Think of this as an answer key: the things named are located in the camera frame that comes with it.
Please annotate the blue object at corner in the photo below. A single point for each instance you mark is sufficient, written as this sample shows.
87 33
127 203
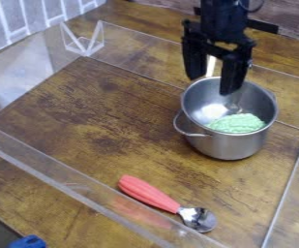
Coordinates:
29 241

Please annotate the red handled metal spoon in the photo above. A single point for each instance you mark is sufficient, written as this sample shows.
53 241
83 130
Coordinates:
196 218

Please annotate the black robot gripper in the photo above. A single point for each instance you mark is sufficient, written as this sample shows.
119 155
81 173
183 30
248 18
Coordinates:
217 36

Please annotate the silver metal pot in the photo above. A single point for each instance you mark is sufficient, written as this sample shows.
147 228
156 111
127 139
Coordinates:
203 105

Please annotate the green bumpy toy gourd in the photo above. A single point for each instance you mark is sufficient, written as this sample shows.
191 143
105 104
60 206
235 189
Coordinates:
236 123

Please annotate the clear acrylic enclosure wall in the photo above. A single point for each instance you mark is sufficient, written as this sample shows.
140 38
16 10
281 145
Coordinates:
89 92

